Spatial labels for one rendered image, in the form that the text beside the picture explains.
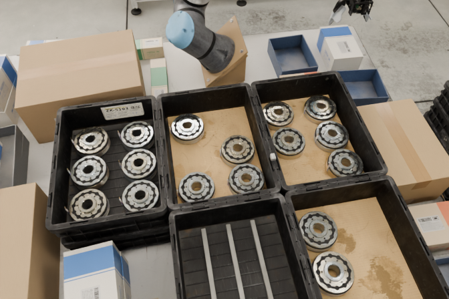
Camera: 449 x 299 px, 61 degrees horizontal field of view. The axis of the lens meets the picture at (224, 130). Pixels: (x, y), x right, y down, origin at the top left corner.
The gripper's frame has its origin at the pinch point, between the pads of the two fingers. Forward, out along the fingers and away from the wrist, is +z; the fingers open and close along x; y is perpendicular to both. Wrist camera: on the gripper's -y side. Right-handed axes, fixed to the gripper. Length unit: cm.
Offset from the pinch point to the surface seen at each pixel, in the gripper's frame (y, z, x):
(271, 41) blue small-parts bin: -7.4, 12.9, -27.0
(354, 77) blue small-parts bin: 15.2, 15.0, 2.1
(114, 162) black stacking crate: 49, 5, -88
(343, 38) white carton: -1.5, 9.3, 1.6
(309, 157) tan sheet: 56, 5, -29
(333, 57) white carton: 8.8, 9.6, -6.0
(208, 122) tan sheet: 38, 5, -59
